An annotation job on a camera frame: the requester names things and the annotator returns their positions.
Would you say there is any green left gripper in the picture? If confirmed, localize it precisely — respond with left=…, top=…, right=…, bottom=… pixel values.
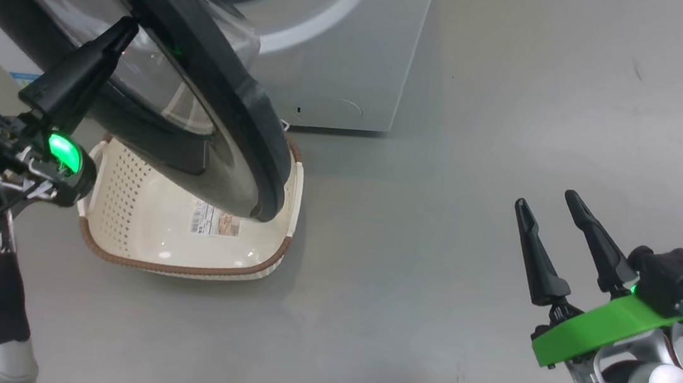
left=0, top=3, right=141, bottom=213

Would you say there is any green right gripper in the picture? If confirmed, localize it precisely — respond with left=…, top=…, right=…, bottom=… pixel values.
left=498, top=185, right=683, bottom=382

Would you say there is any glass washing machine door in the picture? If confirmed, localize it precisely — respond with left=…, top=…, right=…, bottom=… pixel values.
left=0, top=0, right=309, bottom=225

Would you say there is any white front-load washing machine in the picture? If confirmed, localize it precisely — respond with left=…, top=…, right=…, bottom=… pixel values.
left=0, top=0, right=437, bottom=141

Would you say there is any blue energy label sticker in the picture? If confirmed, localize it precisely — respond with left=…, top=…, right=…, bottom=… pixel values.
left=8, top=71, right=44, bottom=88

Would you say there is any cream perforated laundry basket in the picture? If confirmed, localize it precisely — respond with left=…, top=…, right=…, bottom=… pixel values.
left=71, top=116, right=309, bottom=288

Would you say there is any basket bottom product label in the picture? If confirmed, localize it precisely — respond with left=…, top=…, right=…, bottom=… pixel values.
left=188, top=200, right=244, bottom=239

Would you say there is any round drain filter cover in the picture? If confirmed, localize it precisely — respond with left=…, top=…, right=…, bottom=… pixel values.
left=291, top=95, right=365, bottom=124

